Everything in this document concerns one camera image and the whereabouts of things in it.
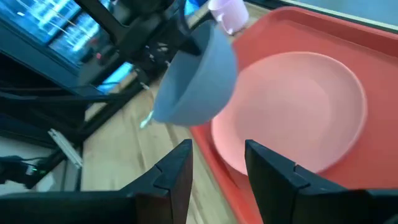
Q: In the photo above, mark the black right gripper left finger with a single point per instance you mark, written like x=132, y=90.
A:
x=168, y=186

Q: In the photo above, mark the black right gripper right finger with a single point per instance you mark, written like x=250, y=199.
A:
x=280, y=193

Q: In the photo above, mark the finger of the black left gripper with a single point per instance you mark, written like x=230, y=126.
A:
x=189, y=46

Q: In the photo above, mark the blue plastic bowl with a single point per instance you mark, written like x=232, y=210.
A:
x=199, y=84

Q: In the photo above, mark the pink plastic mug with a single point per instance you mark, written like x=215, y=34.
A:
x=231, y=14

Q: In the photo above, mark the pink plastic plate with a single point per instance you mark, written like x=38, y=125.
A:
x=295, y=109

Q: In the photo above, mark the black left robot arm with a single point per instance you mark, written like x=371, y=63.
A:
x=105, y=18

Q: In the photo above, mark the red plastic tray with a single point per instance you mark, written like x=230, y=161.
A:
x=373, y=77

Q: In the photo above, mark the silver aluminium extrusion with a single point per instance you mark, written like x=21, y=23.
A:
x=66, y=147

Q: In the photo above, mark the black electronics box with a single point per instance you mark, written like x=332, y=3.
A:
x=18, y=171

